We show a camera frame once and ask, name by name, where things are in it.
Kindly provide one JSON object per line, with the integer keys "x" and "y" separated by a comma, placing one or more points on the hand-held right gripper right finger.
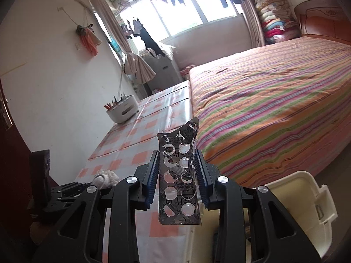
{"x": 201, "y": 180}

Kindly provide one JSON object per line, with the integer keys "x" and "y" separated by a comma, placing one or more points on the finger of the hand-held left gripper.
{"x": 68, "y": 189}

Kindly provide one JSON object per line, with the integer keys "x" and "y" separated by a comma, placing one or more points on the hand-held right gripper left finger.
{"x": 153, "y": 180}

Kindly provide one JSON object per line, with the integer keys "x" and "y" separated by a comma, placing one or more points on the silver blister pack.
{"x": 175, "y": 175}

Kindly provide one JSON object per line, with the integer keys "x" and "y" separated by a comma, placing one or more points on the white tissue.
{"x": 105, "y": 178}

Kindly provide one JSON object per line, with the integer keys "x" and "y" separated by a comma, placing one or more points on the cream plastic bin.
{"x": 296, "y": 186}

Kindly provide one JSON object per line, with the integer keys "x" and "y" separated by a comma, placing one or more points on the dark red door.
{"x": 16, "y": 148}

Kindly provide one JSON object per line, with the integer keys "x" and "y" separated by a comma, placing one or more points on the white utensil holder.
{"x": 123, "y": 111}

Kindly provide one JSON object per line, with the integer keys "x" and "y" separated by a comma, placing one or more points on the bunch of chopsticks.
{"x": 113, "y": 102}

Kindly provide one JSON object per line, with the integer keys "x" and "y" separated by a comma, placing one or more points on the bed with striped cover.
{"x": 260, "y": 101}

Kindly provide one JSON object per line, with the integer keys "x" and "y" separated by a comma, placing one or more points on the white pole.
{"x": 120, "y": 83}

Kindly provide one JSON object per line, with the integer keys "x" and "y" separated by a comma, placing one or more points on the white washing machine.
{"x": 164, "y": 72}

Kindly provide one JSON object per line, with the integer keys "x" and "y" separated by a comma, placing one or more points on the pink cloth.
{"x": 187, "y": 72}

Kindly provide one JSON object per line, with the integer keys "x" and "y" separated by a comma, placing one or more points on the striped hanging cloth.
{"x": 139, "y": 68}

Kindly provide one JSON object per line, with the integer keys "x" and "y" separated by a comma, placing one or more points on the black hanging garment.
{"x": 150, "y": 42}

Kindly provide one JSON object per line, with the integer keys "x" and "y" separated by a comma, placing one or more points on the teal hanging cloth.
{"x": 115, "y": 45}

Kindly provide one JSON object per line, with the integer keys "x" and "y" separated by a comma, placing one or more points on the orange cloth on hook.
{"x": 89, "y": 39}

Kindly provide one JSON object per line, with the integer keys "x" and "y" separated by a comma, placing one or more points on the hanging socks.
{"x": 130, "y": 28}

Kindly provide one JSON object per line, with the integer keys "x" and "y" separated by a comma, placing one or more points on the beige curtain beside quilts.
{"x": 253, "y": 24}

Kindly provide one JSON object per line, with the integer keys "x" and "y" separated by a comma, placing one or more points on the window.
{"x": 189, "y": 16}

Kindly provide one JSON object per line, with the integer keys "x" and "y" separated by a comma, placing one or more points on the stack of folded quilts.
{"x": 274, "y": 16}

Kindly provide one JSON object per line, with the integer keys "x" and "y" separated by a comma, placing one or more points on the wooden headboard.
{"x": 323, "y": 19}

